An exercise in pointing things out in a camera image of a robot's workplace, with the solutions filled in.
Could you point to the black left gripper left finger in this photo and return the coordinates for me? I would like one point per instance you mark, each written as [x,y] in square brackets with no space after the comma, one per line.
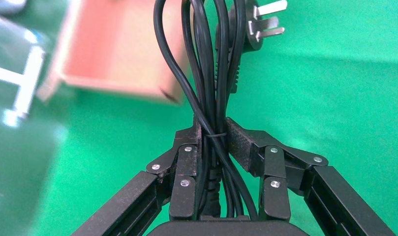
[185,163]

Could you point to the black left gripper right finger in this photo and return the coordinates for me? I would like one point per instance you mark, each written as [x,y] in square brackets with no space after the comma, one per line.
[273,166]

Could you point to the brown cardboard box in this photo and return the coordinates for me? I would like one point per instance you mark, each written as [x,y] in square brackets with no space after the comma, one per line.
[114,49]

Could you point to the green table cloth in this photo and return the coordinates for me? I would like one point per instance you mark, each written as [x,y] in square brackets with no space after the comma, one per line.
[316,114]

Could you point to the white table leg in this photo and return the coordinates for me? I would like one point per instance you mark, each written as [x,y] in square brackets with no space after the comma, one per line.
[29,81]

